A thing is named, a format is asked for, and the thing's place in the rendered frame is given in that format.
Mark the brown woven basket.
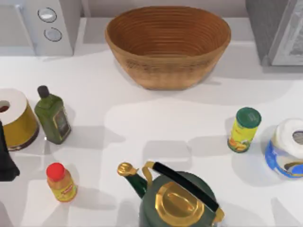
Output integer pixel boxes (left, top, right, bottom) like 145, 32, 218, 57
105, 6, 232, 91

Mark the green and gold kettle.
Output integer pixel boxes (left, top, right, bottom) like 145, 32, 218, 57
117, 161, 225, 227

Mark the yellow can with green lid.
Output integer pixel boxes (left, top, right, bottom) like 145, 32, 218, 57
227, 106, 262, 153

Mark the dark green bottle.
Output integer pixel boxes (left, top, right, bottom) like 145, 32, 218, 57
34, 85, 72, 144

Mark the yellow bottle with red cap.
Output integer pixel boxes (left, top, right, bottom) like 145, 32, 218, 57
46, 162, 78, 203

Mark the grey microwave knob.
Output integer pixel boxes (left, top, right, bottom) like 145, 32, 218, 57
43, 26, 63, 42
37, 7, 58, 23

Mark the yellow wrapped paper roll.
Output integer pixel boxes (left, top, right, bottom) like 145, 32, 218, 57
0, 88, 40, 151

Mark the blue wrapped paper roll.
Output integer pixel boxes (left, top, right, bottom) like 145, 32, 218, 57
264, 118, 303, 178

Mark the pale microwave oven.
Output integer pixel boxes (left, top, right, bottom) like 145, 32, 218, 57
0, 0, 83, 57

